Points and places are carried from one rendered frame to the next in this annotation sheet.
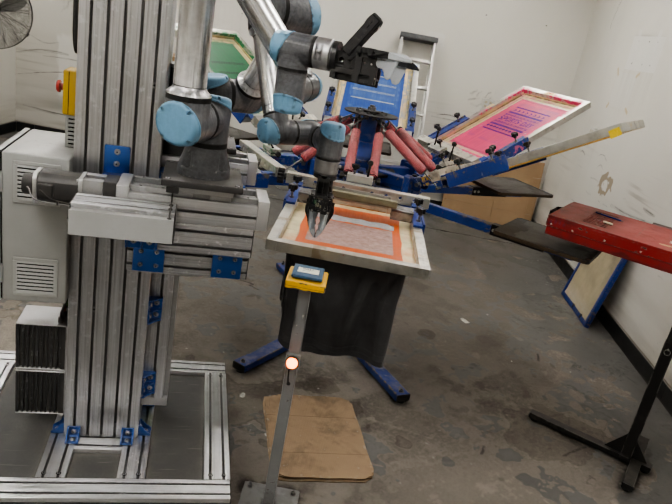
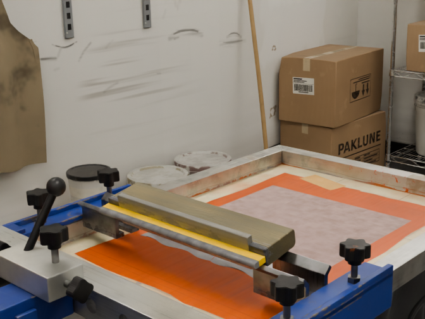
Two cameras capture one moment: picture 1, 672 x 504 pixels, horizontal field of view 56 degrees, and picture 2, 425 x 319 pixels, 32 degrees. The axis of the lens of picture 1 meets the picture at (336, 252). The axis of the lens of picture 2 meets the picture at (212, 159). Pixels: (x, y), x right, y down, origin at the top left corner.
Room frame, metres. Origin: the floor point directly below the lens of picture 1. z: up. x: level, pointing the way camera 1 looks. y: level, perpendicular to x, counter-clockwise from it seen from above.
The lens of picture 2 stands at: (3.47, 0.75, 1.48)
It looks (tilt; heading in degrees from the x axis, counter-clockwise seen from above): 17 degrees down; 223
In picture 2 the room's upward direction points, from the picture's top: 1 degrees counter-clockwise
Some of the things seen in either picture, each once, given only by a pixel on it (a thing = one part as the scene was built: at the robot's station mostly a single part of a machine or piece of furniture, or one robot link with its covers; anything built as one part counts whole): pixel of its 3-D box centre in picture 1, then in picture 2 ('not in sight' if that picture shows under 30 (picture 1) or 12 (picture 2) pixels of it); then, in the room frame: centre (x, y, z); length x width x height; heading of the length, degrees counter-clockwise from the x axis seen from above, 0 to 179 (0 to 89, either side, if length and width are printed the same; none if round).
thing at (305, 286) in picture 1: (286, 399); not in sight; (1.90, 0.08, 0.48); 0.22 x 0.22 x 0.96; 0
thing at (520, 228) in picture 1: (465, 218); not in sight; (3.18, -0.63, 0.91); 1.34 x 0.40 x 0.08; 60
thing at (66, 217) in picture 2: (416, 221); (78, 223); (2.70, -0.32, 0.97); 0.30 x 0.05 x 0.07; 0
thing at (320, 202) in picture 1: (322, 192); not in sight; (1.87, 0.08, 1.24); 0.09 x 0.08 x 0.12; 0
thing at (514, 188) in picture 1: (451, 187); not in sight; (3.85, -0.63, 0.91); 1.34 x 0.40 x 0.08; 120
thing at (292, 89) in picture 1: (291, 90); not in sight; (1.61, 0.18, 1.56); 0.11 x 0.08 x 0.11; 169
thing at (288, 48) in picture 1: (294, 49); not in sight; (1.60, 0.19, 1.65); 0.11 x 0.08 x 0.09; 79
